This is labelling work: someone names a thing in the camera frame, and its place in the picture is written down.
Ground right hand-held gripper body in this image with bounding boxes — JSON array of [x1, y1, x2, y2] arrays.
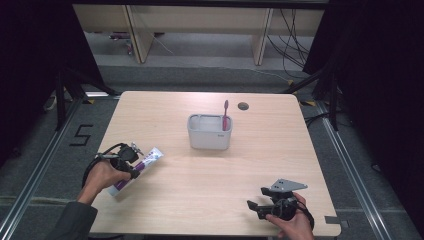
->
[[260, 178, 309, 222]]

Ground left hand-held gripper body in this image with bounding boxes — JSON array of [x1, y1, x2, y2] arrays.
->
[[96, 142, 145, 172]]

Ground white purple toothpaste tube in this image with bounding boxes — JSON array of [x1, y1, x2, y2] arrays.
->
[[106, 146, 165, 198]]

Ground grey plastic holder box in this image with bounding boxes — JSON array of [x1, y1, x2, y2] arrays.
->
[[186, 113, 234, 151]]

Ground pink toothbrush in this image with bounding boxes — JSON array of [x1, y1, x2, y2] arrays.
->
[[221, 99, 231, 132]]

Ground person's right hand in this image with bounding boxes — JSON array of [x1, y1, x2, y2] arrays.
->
[[265, 192, 315, 240]]

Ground person's left hand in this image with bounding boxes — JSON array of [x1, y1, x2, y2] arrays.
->
[[76, 158, 132, 206]]

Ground black metal stand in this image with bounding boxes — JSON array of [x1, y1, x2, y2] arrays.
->
[[54, 66, 119, 132], [282, 64, 342, 132]]

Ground black curtain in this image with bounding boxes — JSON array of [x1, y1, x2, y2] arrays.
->
[[0, 0, 106, 168], [301, 0, 424, 231]]

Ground light wooden desk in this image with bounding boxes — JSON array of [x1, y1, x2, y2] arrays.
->
[[72, 3, 325, 66]]

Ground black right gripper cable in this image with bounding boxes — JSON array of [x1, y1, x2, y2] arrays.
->
[[294, 196, 316, 232]]

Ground aluminium floor rail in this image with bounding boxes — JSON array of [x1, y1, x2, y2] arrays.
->
[[314, 99, 393, 240], [0, 98, 83, 240]]

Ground black floor cable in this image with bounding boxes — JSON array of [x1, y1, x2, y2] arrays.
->
[[304, 111, 351, 129]]

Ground bundle of black hanging cables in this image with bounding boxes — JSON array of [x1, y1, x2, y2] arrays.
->
[[266, 8, 314, 79]]

